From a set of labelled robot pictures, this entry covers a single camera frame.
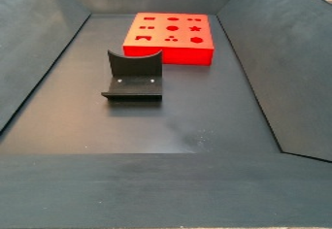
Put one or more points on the red shape-sorting board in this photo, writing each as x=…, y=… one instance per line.
x=182, y=35

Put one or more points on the black curved holder stand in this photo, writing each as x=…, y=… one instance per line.
x=136, y=77

